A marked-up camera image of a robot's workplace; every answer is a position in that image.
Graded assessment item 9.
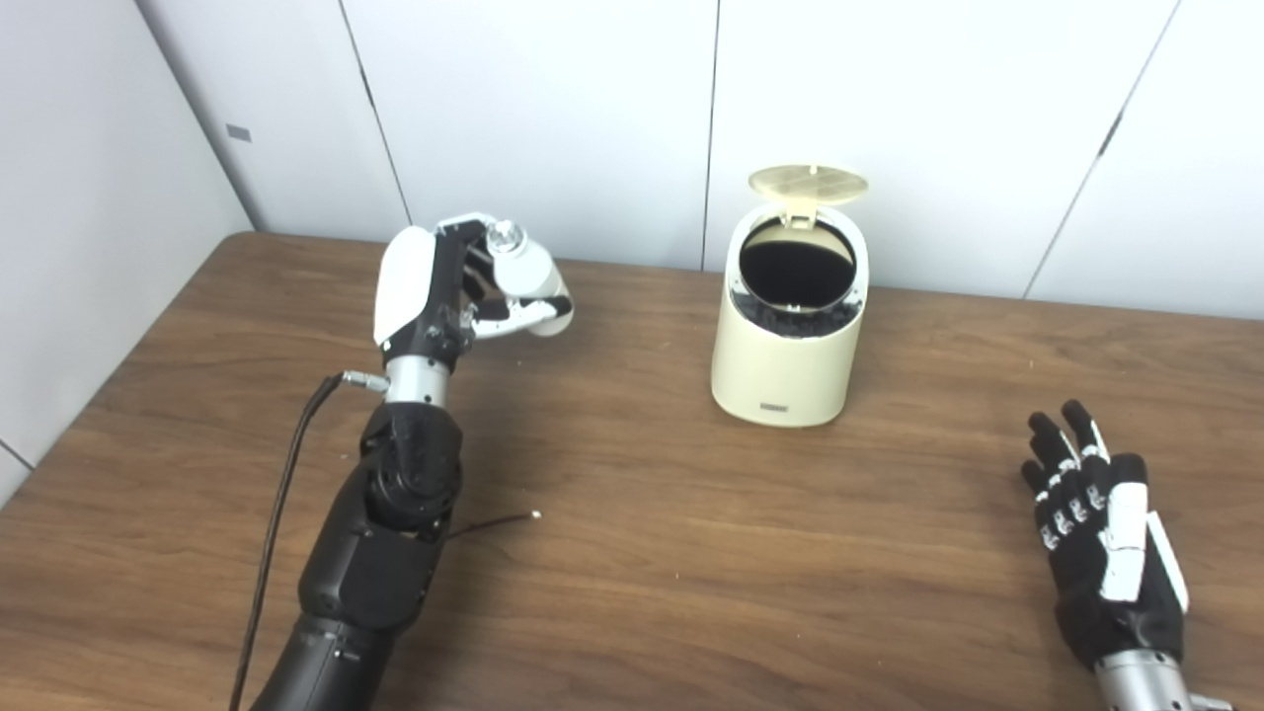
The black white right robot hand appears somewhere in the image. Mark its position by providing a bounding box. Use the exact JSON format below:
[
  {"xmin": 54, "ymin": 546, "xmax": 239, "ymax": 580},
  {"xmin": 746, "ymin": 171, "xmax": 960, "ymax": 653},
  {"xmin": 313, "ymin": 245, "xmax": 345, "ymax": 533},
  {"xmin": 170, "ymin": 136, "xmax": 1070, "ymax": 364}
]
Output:
[{"xmin": 1020, "ymin": 399, "xmax": 1190, "ymax": 672}]

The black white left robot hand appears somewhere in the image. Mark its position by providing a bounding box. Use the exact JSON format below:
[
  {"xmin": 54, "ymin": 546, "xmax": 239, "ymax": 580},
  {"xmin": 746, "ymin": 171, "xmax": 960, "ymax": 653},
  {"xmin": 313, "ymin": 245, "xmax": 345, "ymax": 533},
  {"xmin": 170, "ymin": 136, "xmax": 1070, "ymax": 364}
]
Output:
[{"xmin": 373, "ymin": 211, "xmax": 575, "ymax": 371}]

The small white plastic bottle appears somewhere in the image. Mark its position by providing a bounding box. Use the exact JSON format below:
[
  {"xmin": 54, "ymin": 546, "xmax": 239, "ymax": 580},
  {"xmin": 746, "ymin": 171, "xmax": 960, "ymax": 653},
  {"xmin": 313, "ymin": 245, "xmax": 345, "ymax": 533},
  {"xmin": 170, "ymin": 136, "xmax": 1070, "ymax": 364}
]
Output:
[{"xmin": 484, "ymin": 221, "xmax": 574, "ymax": 338}]

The cream round bin lid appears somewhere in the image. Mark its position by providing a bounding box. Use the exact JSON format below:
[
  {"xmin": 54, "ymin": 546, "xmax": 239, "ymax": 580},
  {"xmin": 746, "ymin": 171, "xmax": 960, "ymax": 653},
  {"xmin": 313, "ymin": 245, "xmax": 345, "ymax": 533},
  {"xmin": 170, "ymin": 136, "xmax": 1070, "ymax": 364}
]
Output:
[{"xmin": 748, "ymin": 164, "xmax": 870, "ymax": 230}]

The cream-colored bin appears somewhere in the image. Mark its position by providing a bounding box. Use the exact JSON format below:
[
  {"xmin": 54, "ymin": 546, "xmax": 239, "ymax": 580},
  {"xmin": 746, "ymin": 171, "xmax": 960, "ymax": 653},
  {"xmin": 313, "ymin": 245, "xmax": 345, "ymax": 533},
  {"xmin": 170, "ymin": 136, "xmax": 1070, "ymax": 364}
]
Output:
[{"xmin": 711, "ymin": 202, "xmax": 871, "ymax": 429}]

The black bin liner bag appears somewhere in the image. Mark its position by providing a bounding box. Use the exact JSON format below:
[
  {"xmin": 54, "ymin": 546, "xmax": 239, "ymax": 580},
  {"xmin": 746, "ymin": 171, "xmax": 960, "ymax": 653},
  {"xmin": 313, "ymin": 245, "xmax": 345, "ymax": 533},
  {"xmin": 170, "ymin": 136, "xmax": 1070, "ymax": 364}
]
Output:
[{"xmin": 729, "ymin": 222, "xmax": 860, "ymax": 342}]

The thin black wire white tip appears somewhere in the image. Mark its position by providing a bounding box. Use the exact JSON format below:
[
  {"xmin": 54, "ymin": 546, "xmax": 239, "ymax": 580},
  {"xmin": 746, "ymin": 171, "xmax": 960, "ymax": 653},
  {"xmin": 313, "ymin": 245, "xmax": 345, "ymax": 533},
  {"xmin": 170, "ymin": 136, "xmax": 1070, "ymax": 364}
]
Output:
[{"xmin": 444, "ymin": 511, "xmax": 542, "ymax": 542}]

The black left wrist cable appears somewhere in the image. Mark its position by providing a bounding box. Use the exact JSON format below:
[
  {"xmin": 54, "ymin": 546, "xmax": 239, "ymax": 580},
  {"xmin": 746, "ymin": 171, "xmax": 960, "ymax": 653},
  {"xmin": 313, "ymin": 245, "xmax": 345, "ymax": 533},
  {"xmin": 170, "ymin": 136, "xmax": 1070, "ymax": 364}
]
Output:
[{"xmin": 229, "ymin": 370, "xmax": 391, "ymax": 711}]

